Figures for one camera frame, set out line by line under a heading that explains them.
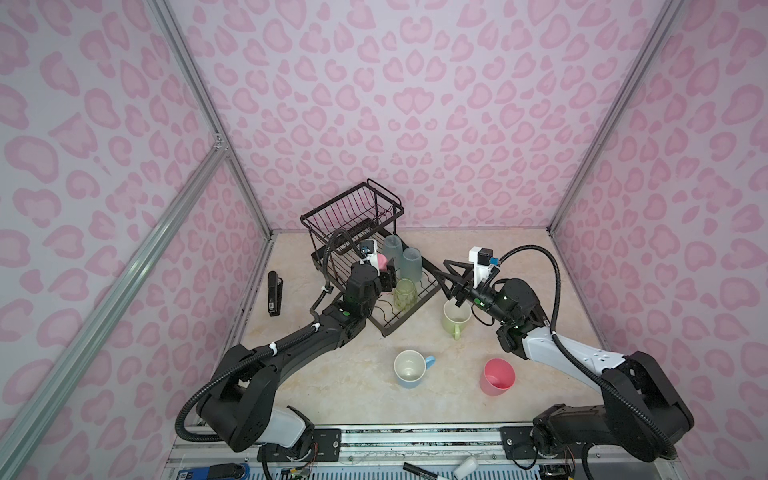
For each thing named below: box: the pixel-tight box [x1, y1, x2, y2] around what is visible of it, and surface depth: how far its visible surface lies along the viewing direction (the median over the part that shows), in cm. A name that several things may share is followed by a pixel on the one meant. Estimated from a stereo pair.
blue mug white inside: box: [394, 350, 437, 389], surface depth 80 cm
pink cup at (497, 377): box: [479, 358, 516, 397], surface depth 81 cm
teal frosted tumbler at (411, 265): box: [400, 247, 423, 283], surface depth 102 cm
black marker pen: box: [403, 462, 438, 479], surface depth 71 cm
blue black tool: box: [177, 462, 251, 480], surface depth 68 cm
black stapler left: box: [267, 270, 283, 317], surface depth 100 cm
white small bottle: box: [454, 456, 479, 480], surface depth 70 cm
